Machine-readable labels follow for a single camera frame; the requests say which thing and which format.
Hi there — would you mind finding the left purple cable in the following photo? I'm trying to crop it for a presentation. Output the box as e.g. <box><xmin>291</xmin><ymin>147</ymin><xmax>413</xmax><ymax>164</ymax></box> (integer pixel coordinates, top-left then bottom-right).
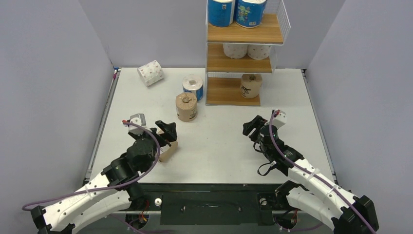
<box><xmin>21</xmin><ymin>121</ymin><xmax>171</xmax><ymax>234</ymax></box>

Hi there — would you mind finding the blue roll front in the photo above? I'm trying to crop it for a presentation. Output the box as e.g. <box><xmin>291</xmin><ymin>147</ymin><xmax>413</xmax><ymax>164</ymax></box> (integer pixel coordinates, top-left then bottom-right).
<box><xmin>207</xmin><ymin>0</ymin><xmax>236</xmax><ymax>27</ymax></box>

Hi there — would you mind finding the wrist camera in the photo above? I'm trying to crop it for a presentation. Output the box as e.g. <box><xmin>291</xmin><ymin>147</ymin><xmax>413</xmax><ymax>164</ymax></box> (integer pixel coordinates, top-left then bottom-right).
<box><xmin>122</xmin><ymin>113</ymin><xmax>147</xmax><ymax>136</ymax></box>
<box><xmin>272</xmin><ymin>110</ymin><xmax>287</xmax><ymax>129</ymax></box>

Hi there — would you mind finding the blue roll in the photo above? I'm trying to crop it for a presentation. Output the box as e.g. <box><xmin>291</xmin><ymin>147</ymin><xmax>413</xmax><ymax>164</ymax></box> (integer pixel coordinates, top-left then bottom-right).
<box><xmin>207</xmin><ymin>0</ymin><xmax>236</xmax><ymax>27</ymax></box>
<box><xmin>182</xmin><ymin>74</ymin><xmax>204</xmax><ymax>101</ymax></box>
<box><xmin>235</xmin><ymin>0</ymin><xmax>267</xmax><ymax>28</ymax></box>

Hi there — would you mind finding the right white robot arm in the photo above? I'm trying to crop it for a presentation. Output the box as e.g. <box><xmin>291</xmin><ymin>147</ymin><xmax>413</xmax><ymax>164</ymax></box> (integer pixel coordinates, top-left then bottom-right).
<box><xmin>243</xmin><ymin>111</ymin><xmax>379</xmax><ymax>234</ymax></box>

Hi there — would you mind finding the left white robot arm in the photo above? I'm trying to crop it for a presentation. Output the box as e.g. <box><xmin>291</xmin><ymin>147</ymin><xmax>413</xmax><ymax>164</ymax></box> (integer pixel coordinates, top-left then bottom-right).
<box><xmin>30</xmin><ymin>115</ymin><xmax>177</xmax><ymax>234</ymax></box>

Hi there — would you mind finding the white wire wooden shelf rack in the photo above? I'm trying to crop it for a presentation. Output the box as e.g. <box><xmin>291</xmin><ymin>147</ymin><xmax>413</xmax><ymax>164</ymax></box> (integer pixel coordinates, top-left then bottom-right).
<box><xmin>204</xmin><ymin>0</ymin><xmax>291</xmax><ymax>106</ymax></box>

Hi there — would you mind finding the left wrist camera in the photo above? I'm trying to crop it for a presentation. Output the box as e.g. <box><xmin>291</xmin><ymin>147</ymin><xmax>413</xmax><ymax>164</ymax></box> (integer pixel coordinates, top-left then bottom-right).
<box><xmin>122</xmin><ymin>113</ymin><xmax>147</xmax><ymax>136</ymax></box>

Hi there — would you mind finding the purple cable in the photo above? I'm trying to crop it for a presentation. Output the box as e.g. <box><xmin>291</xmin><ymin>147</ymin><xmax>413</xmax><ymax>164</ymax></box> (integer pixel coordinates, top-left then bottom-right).
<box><xmin>268</xmin><ymin>110</ymin><xmax>376</xmax><ymax>234</ymax></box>
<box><xmin>21</xmin><ymin>121</ymin><xmax>171</xmax><ymax>234</ymax></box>

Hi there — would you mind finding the white floral roll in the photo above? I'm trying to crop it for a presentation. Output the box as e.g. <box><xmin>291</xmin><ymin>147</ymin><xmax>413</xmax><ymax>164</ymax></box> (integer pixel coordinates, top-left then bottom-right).
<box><xmin>137</xmin><ymin>60</ymin><xmax>166</xmax><ymax>87</ymax></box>
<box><xmin>223</xmin><ymin>43</ymin><xmax>248</xmax><ymax>59</ymax></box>
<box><xmin>247</xmin><ymin>44</ymin><xmax>272</xmax><ymax>60</ymax></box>

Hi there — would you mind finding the brown roll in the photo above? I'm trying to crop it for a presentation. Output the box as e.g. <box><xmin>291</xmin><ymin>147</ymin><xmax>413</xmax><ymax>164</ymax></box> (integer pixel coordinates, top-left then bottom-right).
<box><xmin>156</xmin><ymin>129</ymin><xmax>178</xmax><ymax>163</ymax></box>
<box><xmin>175</xmin><ymin>92</ymin><xmax>198</xmax><ymax>122</ymax></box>
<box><xmin>240</xmin><ymin>74</ymin><xmax>263</xmax><ymax>99</ymax></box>

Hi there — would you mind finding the blue wrapped roll back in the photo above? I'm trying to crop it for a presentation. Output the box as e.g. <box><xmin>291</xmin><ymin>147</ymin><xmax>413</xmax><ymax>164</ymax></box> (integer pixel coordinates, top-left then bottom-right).
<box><xmin>182</xmin><ymin>74</ymin><xmax>204</xmax><ymax>101</ymax></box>

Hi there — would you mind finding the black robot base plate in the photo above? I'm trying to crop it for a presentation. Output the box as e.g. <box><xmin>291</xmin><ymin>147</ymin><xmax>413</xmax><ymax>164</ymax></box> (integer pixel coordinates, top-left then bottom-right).
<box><xmin>119</xmin><ymin>183</ymin><xmax>295</xmax><ymax>226</ymax></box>

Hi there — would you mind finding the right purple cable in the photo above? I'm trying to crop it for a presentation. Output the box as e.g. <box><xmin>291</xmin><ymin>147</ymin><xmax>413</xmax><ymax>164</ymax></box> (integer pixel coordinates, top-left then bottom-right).
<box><xmin>268</xmin><ymin>110</ymin><xmax>376</xmax><ymax>234</ymax></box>

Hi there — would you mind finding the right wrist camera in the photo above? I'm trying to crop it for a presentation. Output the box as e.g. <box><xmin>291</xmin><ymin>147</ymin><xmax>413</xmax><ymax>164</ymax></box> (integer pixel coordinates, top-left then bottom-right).
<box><xmin>272</xmin><ymin>110</ymin><xmax>287</xmax><ymax>129</ymax></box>

